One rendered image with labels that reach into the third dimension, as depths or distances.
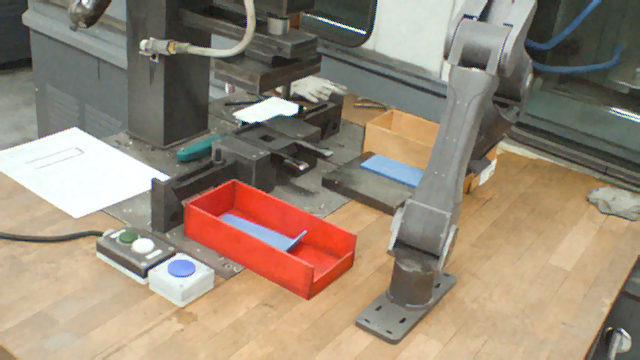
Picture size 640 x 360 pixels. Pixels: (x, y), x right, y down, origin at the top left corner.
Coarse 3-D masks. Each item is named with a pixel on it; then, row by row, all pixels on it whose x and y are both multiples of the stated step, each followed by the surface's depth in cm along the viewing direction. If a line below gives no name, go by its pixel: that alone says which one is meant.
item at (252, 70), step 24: (192, 24) 125; (216, 24) 122; (240, 24) 122; (264, 24) 125; (264, 48) 117; (288, 48) 114; (312, 48) 120; (216, 72) 117; (240, 72) 113; (264, 72) 112; (288, 72) 118; (312, 72) 124
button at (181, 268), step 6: (168, 264) 98; (174, 264) 98; (180, 264) 98; (186, 264) 98; (192, 264) 98; (168, 270) 97; (174, 270) 96; (180, 270) 96; (186, 270) 97; (192, 270) 97; (174, 276) 96; (180, 276) 96; (186, 276) 96
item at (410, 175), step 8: (368, 160) 138; (376, 160) 138; (384, 160) 138; (392, 160) 139; (368, 168) 135; (376, 168) 135; (384, 168) 135; (400, 168) 136; (408, 168) 136; (416, 168) 137; (392, 176) 133; (400, 176) 133; (408, 176) 133; (416, 176) 134; (408, 184) 131; (416, 184) 131
